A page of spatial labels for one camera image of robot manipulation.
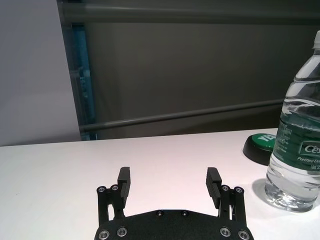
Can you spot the thin grey horizontal rail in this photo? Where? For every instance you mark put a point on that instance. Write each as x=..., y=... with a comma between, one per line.
x=175, y=117

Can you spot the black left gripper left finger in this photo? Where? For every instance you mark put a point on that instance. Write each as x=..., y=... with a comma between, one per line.
x=123, y=190

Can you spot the blue vertical post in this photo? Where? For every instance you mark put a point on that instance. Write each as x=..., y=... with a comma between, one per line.
x=83, y=87

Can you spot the clear water bottle green label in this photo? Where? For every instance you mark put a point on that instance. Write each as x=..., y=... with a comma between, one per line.
x=295, y=162

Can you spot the green YES button black base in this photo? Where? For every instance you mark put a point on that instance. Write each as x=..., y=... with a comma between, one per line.
x=260, y=145

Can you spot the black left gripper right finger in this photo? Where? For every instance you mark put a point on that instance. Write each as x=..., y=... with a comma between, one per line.
x=212, y=190

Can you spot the thick grey horizontal beam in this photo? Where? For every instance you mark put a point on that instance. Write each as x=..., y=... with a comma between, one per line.
x=175, y=12

